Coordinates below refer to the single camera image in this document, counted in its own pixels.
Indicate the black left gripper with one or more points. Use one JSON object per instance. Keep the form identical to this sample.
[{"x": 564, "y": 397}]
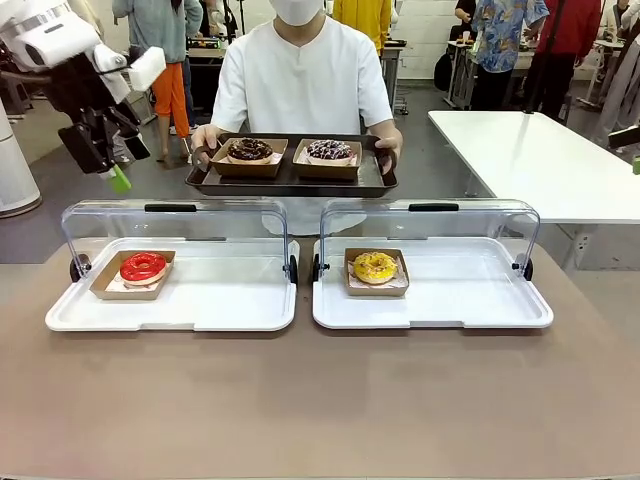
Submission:
[{"x": 85, "y": 90}]

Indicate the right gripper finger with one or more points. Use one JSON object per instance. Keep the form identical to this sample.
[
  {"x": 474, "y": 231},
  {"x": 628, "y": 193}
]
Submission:
[
  {"x": 625, "y": 138},
  {"x": 636, "y": 166}
]

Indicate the chocolate donut with nuts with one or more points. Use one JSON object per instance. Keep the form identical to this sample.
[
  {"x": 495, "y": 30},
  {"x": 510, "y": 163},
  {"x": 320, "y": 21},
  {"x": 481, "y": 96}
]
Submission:
[{"x": 235, "y": 152}]

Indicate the dark brown serving tray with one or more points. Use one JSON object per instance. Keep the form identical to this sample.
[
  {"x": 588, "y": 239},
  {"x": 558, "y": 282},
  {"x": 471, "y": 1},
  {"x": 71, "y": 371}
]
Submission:
[{"x": 290, "y": 186}]

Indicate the chocolate donut with white drizzle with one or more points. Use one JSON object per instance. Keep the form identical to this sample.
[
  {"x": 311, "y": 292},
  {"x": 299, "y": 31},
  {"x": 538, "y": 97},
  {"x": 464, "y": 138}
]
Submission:
[{"x": 317, "y": 152}]

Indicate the person's right forearm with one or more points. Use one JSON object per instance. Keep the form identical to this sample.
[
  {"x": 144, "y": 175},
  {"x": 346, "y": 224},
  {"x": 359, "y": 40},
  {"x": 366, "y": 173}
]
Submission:
[{"x": 227, "y": 129}]

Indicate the person's left forearm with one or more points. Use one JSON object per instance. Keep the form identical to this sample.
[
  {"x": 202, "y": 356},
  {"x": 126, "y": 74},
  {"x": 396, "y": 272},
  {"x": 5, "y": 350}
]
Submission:
[{"x": 380, "y": 129}]

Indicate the person in red shirt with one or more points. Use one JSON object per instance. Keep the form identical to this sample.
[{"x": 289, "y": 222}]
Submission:
[{"x": 575, "y": 30}]

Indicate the red glazed donut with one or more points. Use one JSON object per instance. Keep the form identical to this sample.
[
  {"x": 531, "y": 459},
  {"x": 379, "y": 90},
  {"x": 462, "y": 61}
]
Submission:
[{"x": 130, "y": 272}]

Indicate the person in orange trousers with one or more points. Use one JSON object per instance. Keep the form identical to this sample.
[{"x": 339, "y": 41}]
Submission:
[{"x": 165, "y": 30}]

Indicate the person in blue patterned shirt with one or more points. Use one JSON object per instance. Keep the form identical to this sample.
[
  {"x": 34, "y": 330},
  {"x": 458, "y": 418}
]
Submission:
[{"x": 505, "y": 40}]

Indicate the person in white shirt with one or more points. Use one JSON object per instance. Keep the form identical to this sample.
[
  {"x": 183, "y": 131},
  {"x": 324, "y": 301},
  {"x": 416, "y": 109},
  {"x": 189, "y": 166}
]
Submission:
[{"x": 300, "y": 90}]

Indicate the yellow glazed donut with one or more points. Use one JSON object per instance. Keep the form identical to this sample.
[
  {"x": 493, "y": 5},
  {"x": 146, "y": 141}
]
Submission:
[{"x": 365, "y": 272}]

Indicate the person in yellow shirt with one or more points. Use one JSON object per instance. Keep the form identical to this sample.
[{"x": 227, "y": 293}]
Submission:
[{"x": 365, "y": 20}]

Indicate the person's right hand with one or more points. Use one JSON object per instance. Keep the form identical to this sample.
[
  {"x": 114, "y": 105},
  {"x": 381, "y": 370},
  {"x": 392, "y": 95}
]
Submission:
[{"x": 204, "y": 137}]

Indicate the person's left hand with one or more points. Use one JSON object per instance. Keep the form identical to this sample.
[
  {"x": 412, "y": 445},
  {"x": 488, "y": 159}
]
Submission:
[{"x": 392, "y": 141}]

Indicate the white cylindrical column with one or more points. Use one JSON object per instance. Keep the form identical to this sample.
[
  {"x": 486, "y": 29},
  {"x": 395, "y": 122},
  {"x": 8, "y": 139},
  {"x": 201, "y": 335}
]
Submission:
[{"x": 15, "y": 170}]

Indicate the thin black pole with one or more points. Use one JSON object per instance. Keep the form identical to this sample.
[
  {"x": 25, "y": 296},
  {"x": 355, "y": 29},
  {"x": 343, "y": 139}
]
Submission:
[{"x": 530, "y": 102}]

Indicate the white table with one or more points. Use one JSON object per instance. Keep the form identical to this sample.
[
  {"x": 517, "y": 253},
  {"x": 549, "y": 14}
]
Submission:
[{"x": 525, "y": 160}]

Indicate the grey metal desk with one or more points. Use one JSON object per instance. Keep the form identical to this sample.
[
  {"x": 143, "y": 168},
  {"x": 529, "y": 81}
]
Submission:
[
  {"x": 205, "y": 52},
  {"x": 462, "y": 60}
]

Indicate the black bag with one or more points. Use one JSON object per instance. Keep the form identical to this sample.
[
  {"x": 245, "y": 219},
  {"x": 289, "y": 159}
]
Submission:
[{"x": 443, "y": 72}]

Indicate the white plastic display tray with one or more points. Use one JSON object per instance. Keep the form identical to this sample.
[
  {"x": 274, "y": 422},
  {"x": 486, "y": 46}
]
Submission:
[
  {"x": 450, "y": 310},
  {"x": 225, "y": 315}
]

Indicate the white face mask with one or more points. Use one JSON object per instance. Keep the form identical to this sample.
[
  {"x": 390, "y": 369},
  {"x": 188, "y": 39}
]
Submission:
[{"x": 299, "y": 12}]

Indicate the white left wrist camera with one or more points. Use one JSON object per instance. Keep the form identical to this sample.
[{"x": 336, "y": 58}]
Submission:
[{"x": 147, "y": 67}]

